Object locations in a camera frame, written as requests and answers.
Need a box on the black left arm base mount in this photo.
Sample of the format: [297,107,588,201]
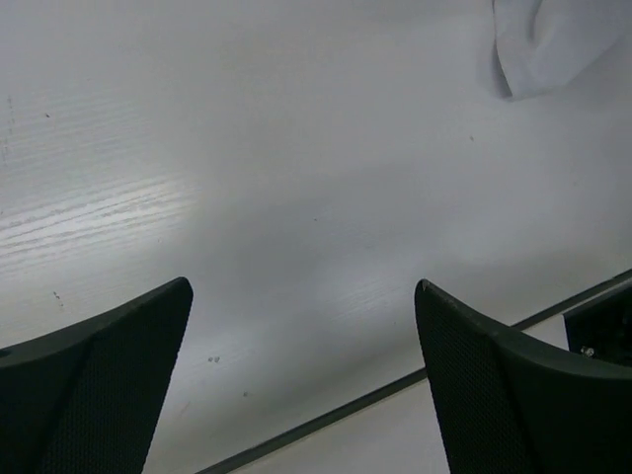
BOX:
[564,286,631,366]

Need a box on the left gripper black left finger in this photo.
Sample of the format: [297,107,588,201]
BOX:
[1,277,193,474]

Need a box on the white skirt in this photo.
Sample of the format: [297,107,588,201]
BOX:
[492,1,631,101]

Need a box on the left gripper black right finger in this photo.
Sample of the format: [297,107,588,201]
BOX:
[415,279,631,473]

